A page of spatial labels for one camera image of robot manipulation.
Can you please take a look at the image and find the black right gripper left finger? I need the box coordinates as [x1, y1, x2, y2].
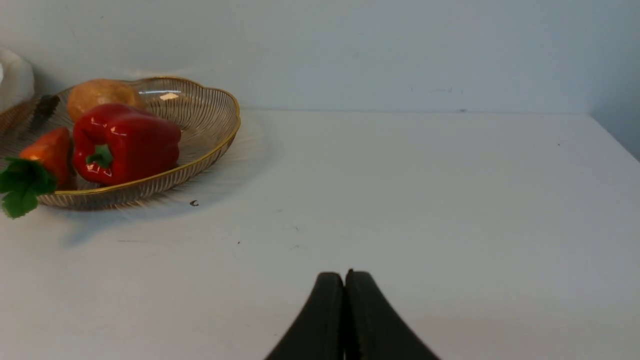
[266, 272, 345, 360]

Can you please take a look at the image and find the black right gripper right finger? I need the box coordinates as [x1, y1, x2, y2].
[344, 269, 439, 360]

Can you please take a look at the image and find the gold-rimmed glass bowl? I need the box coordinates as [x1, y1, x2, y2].
[0, 76, 242, 210]

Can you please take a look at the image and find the red bell pepper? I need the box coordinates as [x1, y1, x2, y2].
[72, 104, 182, 186]

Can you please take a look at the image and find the orange carrot with leaves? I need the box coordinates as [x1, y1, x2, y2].
[0, 127, 76, 219]

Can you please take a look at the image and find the brown potato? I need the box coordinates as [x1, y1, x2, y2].
[67, 79, 147, 123]

